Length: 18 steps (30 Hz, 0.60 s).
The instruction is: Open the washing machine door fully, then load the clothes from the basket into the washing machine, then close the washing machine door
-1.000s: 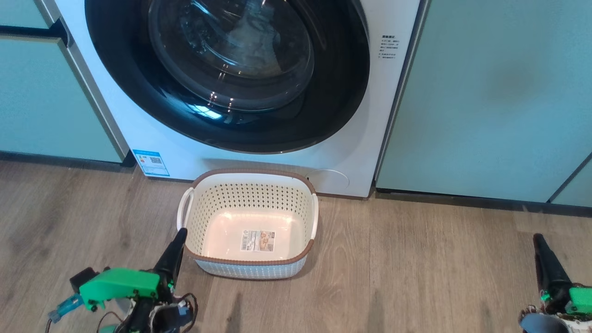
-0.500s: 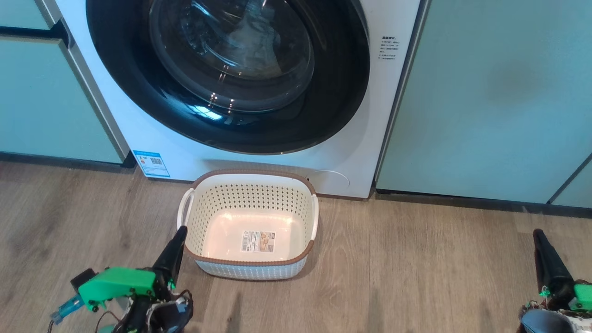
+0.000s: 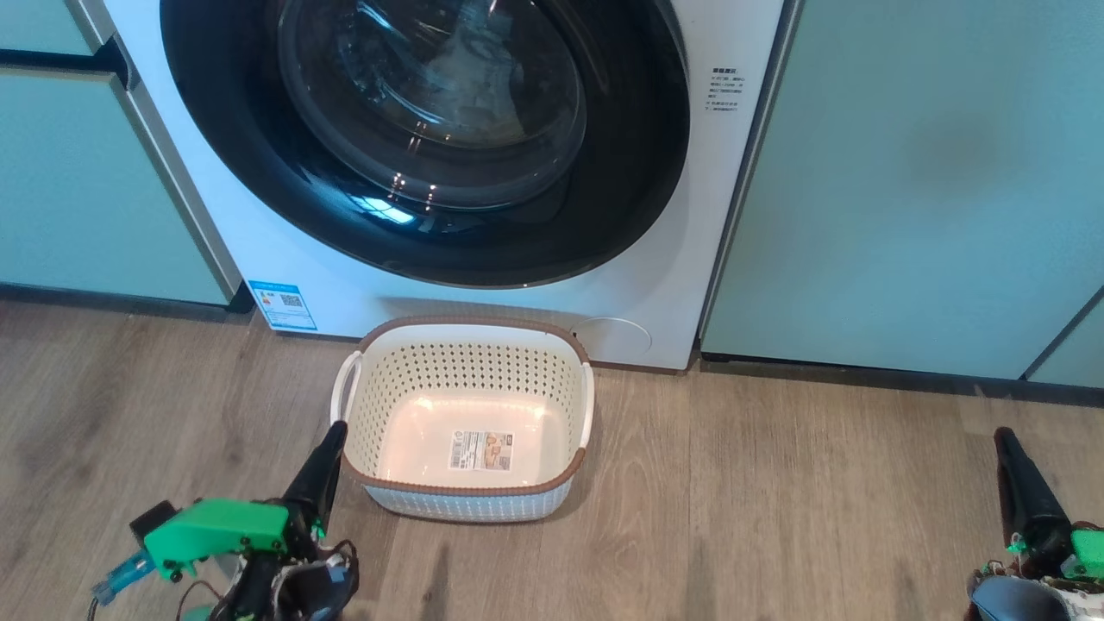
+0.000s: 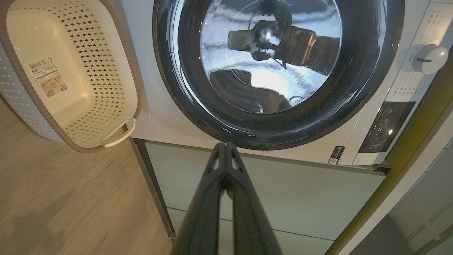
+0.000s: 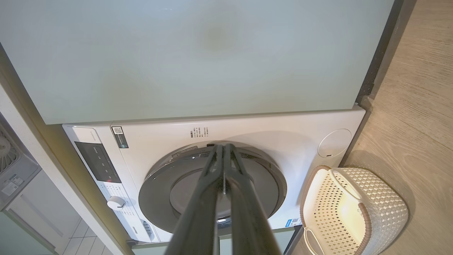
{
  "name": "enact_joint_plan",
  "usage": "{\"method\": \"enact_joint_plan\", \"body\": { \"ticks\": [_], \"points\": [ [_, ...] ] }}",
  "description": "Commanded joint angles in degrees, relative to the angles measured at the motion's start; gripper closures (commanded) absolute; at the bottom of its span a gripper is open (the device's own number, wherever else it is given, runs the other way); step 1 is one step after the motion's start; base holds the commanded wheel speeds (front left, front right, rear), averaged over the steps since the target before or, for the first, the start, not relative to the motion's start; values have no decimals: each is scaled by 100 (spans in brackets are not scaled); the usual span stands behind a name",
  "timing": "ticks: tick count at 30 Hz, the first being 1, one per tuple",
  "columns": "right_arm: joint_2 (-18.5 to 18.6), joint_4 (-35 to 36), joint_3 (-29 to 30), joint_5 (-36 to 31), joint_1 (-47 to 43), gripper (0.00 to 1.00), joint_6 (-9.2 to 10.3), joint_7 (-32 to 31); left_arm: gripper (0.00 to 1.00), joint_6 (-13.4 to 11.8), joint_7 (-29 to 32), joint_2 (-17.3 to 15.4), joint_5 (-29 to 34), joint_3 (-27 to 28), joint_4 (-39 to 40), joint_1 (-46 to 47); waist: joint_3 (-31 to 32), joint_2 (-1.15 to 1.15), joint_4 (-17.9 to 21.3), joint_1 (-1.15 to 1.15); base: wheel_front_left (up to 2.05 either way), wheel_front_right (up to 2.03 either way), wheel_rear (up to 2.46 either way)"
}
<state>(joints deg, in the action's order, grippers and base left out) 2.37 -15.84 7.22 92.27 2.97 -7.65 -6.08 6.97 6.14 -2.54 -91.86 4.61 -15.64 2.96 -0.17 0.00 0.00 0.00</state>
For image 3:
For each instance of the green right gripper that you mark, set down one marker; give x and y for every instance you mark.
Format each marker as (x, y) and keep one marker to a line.
(1088, 556)

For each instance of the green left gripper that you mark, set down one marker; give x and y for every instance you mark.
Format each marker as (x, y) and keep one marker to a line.
(224, 528)

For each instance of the round black glass washer door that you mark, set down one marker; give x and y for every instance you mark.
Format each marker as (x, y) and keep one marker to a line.
(621, 198)

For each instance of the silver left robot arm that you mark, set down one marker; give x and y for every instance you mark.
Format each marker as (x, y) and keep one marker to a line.
(293, 591)

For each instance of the basket product label sticker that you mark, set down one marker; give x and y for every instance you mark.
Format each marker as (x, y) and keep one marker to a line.
(481, 450)

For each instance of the cream perforated laundry basket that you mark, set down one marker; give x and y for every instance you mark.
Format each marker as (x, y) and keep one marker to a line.
(466, 371)

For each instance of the white front-load washing machine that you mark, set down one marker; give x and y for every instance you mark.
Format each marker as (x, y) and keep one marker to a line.
(673, 276)

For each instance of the blue energy label sticker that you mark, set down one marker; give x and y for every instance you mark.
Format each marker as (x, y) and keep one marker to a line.
(283, 304)

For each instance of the plain teal cabinet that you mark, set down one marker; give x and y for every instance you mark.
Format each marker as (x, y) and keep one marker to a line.
(906, 190)

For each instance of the round white filter cover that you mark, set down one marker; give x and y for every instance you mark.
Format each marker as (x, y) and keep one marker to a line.
(614, 341)

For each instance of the teal cabinet with dark gap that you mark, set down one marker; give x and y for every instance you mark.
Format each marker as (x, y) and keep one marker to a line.
(78, 190)

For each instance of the printed text notice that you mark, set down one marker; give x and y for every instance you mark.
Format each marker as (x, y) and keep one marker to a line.
(723, 88)

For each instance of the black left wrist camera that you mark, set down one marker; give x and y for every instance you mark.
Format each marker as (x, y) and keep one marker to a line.
(153, 520)

